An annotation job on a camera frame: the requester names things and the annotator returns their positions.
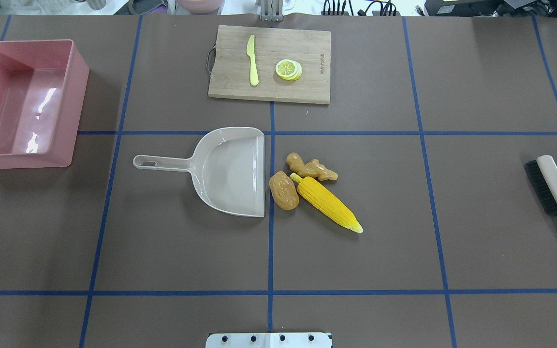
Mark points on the brown toy potato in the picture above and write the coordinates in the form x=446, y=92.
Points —
x=283, y=191

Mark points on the yellow toy corn cob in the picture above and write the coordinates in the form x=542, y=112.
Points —
x=326, y=202

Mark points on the tan toy ginger root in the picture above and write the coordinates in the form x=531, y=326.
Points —
x=312, y=168

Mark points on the beige plastic dustpan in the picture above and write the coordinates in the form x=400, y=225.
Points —
x=226, y=167

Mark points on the beige hand brush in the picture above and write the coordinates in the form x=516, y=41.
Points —
x=542, y=174

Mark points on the pink plastic bin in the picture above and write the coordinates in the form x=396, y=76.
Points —
x=42, y=88

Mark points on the yellow plastic knife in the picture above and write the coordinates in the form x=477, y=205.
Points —
x=251, y=53

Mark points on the yellow lemon slices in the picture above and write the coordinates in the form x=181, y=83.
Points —
x=289, y=70

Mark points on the bamboo cutting board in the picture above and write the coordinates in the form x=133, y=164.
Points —
x=229, y=78

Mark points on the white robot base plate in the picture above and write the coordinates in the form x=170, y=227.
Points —
x=270, y=340

